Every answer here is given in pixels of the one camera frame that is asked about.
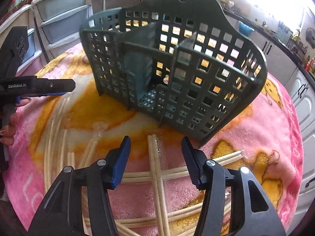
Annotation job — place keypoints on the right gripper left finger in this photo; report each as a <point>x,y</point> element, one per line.
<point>60,212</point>

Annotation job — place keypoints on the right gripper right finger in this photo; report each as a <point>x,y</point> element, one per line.
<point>252,212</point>

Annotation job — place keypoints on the chopstick pair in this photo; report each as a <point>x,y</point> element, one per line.
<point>171,217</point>
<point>157,183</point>
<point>52,134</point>

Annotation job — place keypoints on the left hand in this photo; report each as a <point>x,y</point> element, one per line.
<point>8,131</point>

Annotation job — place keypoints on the plastic drawer unit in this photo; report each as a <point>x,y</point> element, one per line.
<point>53,28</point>

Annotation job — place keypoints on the wrapped chopstick pair horizontal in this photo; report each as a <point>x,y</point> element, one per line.
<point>145,177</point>

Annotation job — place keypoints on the pink bear blanket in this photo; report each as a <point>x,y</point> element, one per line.
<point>83,126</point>

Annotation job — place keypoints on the dark green utensil basket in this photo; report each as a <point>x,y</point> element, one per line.
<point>180,61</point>

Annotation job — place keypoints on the black countertop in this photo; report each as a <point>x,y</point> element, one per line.
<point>277,43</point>

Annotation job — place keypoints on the blue hanging basket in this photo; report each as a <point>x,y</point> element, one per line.
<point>245,29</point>

